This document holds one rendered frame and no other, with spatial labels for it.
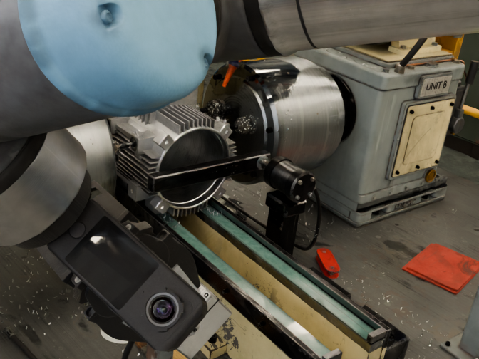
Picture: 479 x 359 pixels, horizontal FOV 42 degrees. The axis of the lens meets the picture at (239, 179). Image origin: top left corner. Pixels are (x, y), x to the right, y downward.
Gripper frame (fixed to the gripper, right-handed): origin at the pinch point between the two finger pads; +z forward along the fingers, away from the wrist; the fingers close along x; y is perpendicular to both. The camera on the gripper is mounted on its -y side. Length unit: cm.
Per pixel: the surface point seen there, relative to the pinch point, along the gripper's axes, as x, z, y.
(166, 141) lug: -17, 21, 48
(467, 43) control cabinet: -229, 247, 186
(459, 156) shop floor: -182, 300, 169
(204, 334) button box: 0.2, 11.8, 7.5
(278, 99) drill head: -39, 33, 48
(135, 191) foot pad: -8, 26, 51
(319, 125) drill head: -42, 43, 45
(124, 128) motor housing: -15, 20, 58
